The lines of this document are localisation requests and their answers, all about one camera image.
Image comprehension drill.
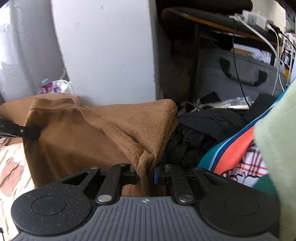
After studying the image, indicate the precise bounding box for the brown cardboard sheet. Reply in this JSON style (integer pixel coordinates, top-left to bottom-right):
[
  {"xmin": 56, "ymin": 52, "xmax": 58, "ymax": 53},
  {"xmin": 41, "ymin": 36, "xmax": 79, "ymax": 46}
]
[{"xmin": 1, "ymin": 93, "xmax": 83, "ymax": 126}]

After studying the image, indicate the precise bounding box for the brown printed t-shirt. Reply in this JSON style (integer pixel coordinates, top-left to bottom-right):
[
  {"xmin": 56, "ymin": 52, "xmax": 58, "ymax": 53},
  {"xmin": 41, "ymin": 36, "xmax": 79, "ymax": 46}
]
[{"xmin": 23, "ymin": 99, "xmax": 178, "ymax": 196}]

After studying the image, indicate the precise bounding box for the purple white detergent bag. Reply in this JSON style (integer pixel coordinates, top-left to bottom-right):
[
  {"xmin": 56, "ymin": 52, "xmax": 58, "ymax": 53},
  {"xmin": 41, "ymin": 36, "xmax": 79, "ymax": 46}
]
[{"xmin": 40, "ymin": 78, "xmax": 75, "ymax": 95}]

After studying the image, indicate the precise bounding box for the light green garment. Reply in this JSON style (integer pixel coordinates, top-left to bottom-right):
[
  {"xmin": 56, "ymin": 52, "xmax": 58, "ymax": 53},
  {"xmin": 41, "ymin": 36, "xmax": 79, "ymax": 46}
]
[{"xmin": 254, "ymin": 82, "xmax": 295, "ymax": 240}]

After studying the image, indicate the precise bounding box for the cream bear print bedsheet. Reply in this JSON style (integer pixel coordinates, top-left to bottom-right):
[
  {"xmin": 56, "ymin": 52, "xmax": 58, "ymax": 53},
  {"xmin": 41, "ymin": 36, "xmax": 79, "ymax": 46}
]
[{"xmin": 1, "ymin": 143, "xmax": 34, "ymax": 240}]

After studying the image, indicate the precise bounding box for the dark wooden desk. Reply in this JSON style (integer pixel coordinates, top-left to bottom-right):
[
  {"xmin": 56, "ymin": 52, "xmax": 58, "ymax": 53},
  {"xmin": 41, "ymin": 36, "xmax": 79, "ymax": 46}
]
[{"xmin": 162, "ymin": 6, "xmax": 285, "ymax": 47}]

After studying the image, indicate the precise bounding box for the teal patterned garment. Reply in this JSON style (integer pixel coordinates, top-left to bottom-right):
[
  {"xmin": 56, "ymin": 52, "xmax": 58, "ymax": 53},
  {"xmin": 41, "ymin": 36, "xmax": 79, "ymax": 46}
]
[{"xmin": 198, "ymin": 92, "xmax": 285, "ymax": 196}]

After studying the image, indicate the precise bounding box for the white power strip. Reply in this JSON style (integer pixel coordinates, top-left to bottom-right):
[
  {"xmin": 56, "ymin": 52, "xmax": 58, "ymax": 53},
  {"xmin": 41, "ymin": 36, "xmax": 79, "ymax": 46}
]
[{"xmin": 242, "ymin": 10, "xmax": 269, "ymax": 31}]

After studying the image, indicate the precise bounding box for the grey storage bag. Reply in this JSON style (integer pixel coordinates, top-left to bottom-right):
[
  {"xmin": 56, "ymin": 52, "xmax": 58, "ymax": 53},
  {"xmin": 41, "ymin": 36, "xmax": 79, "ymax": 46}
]
[{"xmin": 195, "ymin": 49, "xmax": 286, "ymax": 101}]

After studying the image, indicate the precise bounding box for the black folded garment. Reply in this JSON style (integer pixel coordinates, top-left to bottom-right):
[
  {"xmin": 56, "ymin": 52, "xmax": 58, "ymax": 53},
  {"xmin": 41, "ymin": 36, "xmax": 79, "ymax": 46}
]
[{"xmin": 159, "ymin": 105, "xmax": 268, "ymax": 168}]

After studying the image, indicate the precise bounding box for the white cable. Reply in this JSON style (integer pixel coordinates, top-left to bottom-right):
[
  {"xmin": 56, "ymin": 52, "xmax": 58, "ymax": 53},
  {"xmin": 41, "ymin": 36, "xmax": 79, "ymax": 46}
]
[{"xmin": 229, "ymin": 14, "xmax": 296, "ymax": 96}]

